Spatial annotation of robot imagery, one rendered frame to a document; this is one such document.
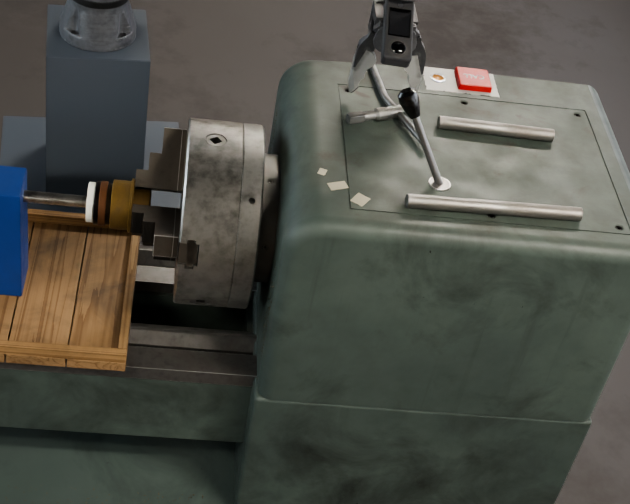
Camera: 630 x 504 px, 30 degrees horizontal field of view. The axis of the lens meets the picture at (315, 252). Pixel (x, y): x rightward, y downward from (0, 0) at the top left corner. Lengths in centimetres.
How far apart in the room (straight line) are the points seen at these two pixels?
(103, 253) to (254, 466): 48
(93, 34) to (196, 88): 197
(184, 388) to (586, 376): 69
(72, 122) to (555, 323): 106
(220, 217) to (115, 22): 63
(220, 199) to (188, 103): 236
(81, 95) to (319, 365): 78
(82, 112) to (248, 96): 193
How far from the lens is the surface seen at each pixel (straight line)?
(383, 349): 191
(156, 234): 186
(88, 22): 232
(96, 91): 236
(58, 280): 213
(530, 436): 212
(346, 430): 205
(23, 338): 203
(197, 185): 183
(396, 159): 188
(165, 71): 434
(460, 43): 486
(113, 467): 228
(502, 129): 199
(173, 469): 229
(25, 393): 209
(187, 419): 211
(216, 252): 184
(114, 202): 195
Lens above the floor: 233
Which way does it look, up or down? 40 degrees down
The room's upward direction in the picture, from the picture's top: 11 degrees clockwise
